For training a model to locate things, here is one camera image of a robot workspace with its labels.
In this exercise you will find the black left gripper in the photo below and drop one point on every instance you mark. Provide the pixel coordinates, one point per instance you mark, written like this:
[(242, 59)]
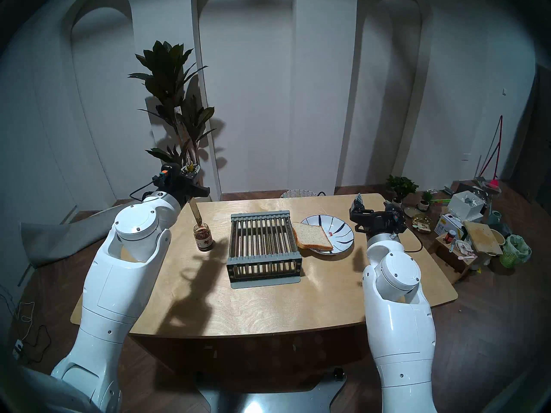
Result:
[(176, 186)]

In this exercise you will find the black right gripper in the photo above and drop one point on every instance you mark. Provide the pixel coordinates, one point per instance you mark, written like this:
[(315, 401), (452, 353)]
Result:
[(366, 220)]

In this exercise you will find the white plate with blue stripes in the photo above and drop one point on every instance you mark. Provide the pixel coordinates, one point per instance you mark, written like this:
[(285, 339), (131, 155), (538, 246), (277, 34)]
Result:
[(340, 233)]

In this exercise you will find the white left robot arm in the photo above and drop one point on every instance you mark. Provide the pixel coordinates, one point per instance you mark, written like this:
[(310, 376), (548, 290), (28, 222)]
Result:
[(120, 287)]

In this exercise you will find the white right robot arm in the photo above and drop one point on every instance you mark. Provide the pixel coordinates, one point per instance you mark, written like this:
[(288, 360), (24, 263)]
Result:
[(400, 322)]

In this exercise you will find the metal robot base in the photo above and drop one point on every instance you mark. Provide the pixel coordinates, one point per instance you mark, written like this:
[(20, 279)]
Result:
[(267, 395)]

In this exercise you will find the slice of white bread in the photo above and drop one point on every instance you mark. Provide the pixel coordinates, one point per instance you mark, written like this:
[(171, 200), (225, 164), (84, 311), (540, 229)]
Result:
[(312, 235)]

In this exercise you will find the glass jar of red jam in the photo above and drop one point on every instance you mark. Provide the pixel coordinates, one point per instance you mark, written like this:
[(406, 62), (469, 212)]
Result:
[(203, 240)]

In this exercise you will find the small bushy potted plant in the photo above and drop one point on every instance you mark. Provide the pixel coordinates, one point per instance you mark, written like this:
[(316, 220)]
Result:
[(402, 186)]

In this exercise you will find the gold rimmed plate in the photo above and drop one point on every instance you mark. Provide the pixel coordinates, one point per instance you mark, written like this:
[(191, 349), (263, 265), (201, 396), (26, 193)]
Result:
[(421, 224)]

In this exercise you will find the tiny plant in white pot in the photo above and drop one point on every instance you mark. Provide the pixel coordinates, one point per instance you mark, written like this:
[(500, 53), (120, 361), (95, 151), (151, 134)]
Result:
[(425, 201)]

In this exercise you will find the white printed carton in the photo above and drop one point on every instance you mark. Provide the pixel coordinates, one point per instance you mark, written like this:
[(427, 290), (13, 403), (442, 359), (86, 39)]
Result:
[(447, 225)]

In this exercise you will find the small red lidded jar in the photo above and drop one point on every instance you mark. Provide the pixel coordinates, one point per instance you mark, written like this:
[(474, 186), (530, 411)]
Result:
[(450, 236)]

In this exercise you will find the grey metal dish rack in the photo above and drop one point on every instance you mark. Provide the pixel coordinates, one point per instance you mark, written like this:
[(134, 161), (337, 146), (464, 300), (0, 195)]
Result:
[(262, 240)]

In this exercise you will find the tall potted leafy plant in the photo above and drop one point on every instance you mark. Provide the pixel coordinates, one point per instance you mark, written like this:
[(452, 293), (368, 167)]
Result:
[(168, 72)]

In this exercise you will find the brown cardboard box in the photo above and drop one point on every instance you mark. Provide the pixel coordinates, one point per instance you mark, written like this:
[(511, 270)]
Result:
[(452, 255)]

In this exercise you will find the open white box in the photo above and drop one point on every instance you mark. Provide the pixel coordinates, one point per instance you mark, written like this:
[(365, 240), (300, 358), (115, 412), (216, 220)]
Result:
[(467, 205)]

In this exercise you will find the wooden cutting board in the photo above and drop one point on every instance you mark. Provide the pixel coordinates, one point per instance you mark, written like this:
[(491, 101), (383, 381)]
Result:
[(484, 238)]

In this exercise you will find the green mug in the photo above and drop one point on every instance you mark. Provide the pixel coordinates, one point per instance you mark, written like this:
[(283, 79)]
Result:
[(497, 219)]

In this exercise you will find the green mesh bag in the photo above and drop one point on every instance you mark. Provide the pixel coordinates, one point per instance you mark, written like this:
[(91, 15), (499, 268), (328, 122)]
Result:
[(516, 253)]

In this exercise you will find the grey door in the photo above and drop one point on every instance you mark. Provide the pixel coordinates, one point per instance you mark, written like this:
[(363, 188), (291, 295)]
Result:
[(533, 149)]

